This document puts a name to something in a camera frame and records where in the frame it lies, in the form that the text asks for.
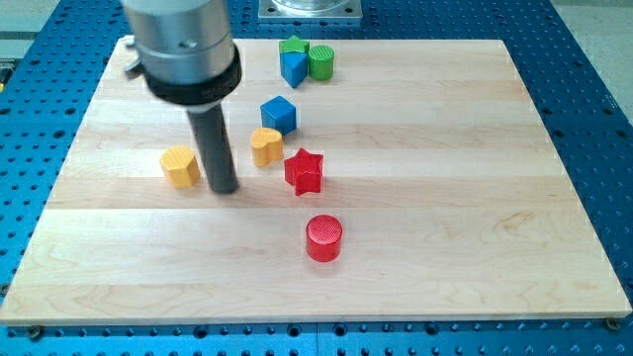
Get blue triangle block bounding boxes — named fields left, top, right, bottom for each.
left=280, top=52, right=309, bottom=88

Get light wooden board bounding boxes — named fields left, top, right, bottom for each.
left=1, top=40, right=631, bottom=325

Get green cylinder block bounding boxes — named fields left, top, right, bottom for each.
left=308, top=44, right=335, bottom=81

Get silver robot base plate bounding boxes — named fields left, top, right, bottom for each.
left=258, top=0, right=363, bottom=24

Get blue cube block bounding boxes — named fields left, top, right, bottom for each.
left=260, top=96, right=297, bottom=135

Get blue perforated metal table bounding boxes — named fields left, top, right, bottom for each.
left=1, top=1, right=632, bottom=355

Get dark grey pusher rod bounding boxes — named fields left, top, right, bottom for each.
left=187, top=104, right=238, bottom=195

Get red star block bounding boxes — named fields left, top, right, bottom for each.
left=284, top=147, right=323, bottom=196

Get green star block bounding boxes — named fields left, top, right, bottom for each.
left=279, top=35, right=310, bottom=54

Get red cylinder block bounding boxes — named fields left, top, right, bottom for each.
left=306, top=215, right=343, bottom=262

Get yellow hexagon block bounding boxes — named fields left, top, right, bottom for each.
left=159, top=145, right=201, bottom=189

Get yellow heart block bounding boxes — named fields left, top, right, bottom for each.
left=250, top=128, right=284, bottom=167

